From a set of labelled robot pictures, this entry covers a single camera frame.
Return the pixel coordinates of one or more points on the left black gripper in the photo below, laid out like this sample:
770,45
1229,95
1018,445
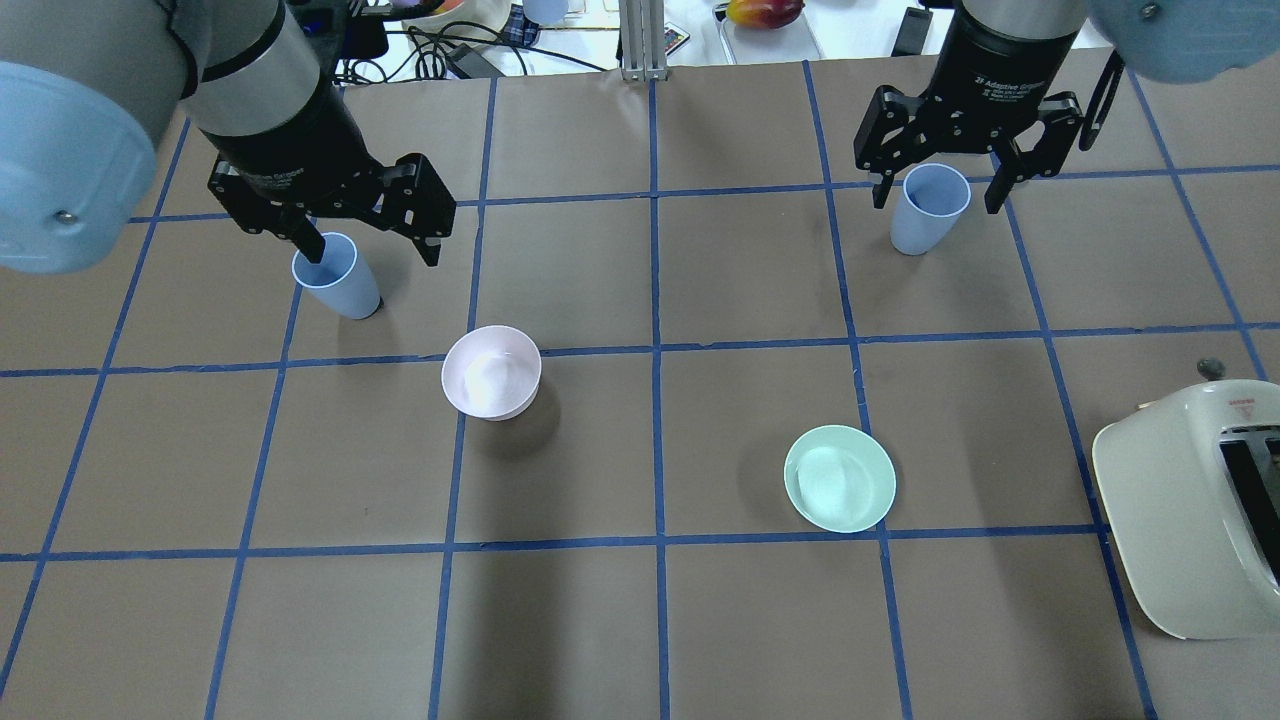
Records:
287,138

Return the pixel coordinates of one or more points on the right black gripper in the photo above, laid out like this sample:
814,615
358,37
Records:
993,62

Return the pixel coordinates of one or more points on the blue cup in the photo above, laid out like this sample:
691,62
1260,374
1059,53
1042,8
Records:
933,197
342,280

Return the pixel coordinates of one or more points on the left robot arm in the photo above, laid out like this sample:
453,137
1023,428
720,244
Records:
90,87

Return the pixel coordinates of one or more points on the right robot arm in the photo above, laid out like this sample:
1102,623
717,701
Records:
1173,42

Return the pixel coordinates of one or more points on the pink bowl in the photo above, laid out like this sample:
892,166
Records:
492,373

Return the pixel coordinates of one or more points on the mango fruit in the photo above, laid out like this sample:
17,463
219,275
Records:
764,14

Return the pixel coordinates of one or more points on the remote control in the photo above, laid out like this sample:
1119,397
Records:
674,38

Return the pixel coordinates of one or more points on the green bowl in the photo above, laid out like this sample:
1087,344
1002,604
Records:
840,479

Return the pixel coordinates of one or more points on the cream toaster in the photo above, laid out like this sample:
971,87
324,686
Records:
1189,484

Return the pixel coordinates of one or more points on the aluminium frame post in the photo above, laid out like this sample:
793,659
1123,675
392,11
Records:
643,41

